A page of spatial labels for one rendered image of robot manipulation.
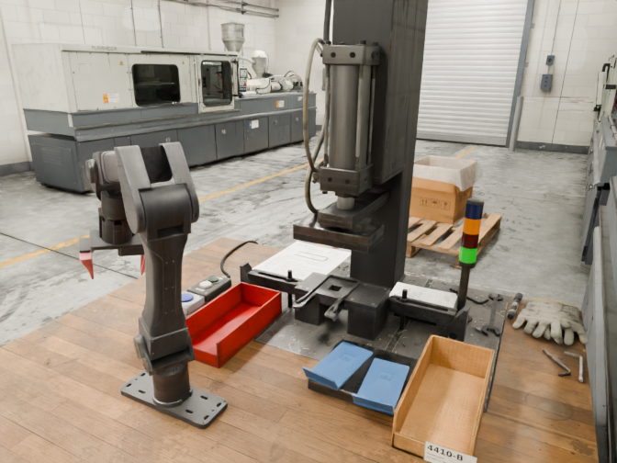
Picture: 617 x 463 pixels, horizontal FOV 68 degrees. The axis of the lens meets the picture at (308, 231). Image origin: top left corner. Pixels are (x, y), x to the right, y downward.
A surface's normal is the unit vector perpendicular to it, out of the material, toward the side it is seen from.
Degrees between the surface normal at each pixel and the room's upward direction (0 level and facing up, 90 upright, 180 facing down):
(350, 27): 90
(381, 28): 90
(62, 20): 90
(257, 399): 0
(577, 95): 90
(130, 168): 54
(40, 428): 0
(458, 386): 0
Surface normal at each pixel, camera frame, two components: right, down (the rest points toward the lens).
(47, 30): 0.86, 0.18
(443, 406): 0.01, -0.94
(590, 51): -0.51, 0.29
